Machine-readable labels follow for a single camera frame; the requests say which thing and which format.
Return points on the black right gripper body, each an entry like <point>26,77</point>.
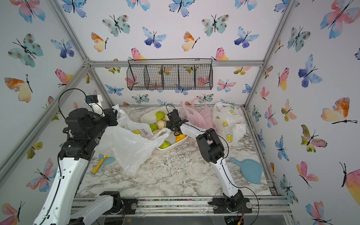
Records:
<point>169,125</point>

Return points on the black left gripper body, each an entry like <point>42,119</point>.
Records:
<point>108,121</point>

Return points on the orange yellow pear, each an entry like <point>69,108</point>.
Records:
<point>180,137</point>

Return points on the clear white plastic bag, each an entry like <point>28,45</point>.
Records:
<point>130,143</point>

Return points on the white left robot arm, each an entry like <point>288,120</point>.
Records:
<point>84,128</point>

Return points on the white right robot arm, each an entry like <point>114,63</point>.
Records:
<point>212,150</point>

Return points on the green pear bottom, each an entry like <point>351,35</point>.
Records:
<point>165,145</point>

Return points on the green pear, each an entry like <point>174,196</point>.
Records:
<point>160,115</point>
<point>153,127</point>
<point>165,145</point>

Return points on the beige pear centre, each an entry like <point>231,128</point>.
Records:
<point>161,124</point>

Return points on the green pear top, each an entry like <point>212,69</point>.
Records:
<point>160,115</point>

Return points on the green pear left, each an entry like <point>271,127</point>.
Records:
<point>153,127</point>

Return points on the pink plastic bag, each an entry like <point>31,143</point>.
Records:
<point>201,118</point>

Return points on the white rectangular tray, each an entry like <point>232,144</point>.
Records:
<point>151,118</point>

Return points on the light blue toy scoop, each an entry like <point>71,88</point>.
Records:
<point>108,160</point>

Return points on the lemon print plastic bag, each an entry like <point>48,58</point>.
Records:
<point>229,122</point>

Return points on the yellow toy shovel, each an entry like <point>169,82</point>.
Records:
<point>102,160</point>

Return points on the light blue dustpan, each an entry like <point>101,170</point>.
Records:
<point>251,170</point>

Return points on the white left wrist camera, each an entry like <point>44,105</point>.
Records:
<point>95,102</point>

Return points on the black wire wall basket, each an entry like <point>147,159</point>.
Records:
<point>170,74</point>

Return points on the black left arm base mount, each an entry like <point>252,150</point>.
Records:
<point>120,205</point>

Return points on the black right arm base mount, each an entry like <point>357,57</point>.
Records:
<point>234,204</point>

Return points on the aluminium front rail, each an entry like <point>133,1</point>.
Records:
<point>203,206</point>

